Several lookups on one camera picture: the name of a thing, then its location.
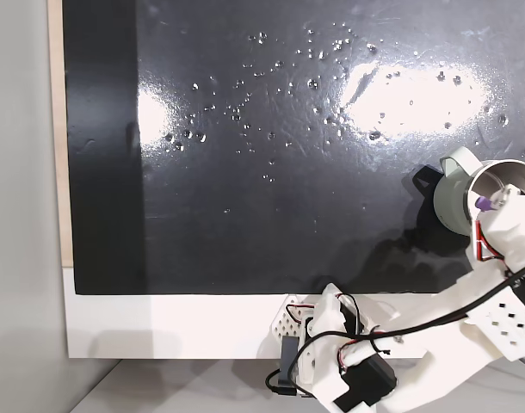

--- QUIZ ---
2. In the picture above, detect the black glossy table mat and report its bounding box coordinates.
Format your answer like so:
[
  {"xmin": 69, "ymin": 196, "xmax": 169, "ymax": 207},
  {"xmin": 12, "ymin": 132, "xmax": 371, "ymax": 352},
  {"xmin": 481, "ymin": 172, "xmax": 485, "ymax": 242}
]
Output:
[{"xmin": 62, "ymin": 0, "xmax": 525, "ymax": 296}]

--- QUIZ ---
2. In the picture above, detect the pale green metal cup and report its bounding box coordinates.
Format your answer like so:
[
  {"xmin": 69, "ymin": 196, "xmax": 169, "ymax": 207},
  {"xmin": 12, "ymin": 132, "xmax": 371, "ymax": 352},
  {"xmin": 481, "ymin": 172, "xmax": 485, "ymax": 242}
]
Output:
[{"xmin": 432, "ymin": 145, "xmax": 525, "ymax": 238}]

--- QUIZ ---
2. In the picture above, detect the black table clamp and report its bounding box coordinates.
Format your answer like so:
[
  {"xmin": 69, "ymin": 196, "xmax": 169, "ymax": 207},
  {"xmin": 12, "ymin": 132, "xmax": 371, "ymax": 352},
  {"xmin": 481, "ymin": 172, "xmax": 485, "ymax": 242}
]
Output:
[{"xmin": 278, "ymin": 335, "xmax": 301, "ymax": 388}]

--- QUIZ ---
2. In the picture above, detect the long black arm cable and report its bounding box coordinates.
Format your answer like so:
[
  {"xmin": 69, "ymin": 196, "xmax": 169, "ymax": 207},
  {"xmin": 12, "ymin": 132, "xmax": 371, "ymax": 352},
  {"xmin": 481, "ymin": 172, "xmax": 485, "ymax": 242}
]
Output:
[{"xmin": 352, "ymin": 262, "xmax": 525, "ymax": 343}]

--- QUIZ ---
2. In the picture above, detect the light wooden board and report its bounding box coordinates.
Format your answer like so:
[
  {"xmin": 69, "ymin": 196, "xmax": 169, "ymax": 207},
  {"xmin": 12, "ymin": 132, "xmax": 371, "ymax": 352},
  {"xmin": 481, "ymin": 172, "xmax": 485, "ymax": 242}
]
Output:
[{"xmin": 46, "ymin": 0, "xmax": 76, "ymax": 268}]

